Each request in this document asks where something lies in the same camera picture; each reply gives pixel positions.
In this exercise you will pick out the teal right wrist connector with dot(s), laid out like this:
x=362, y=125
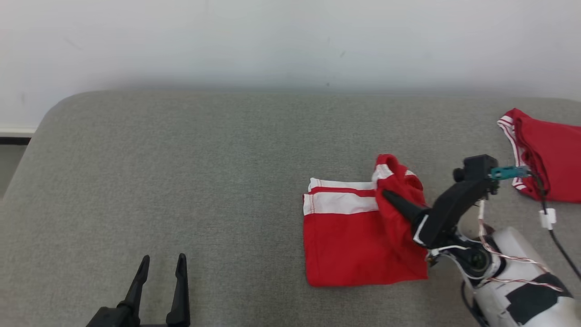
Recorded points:
x=508, y=172

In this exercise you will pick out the wall baseboard strip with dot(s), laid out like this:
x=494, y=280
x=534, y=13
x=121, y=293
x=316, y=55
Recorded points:
x=13, y=135

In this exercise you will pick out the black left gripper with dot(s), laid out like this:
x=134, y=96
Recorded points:
x=131, y=320

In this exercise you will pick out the red white-striped shorts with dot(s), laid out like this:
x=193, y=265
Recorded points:
x=345, y=245

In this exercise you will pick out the red numbered basketball jersey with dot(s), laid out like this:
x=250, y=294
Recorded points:
x=553, y=159

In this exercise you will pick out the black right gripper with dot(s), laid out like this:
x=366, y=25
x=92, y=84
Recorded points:
x=449, y=213

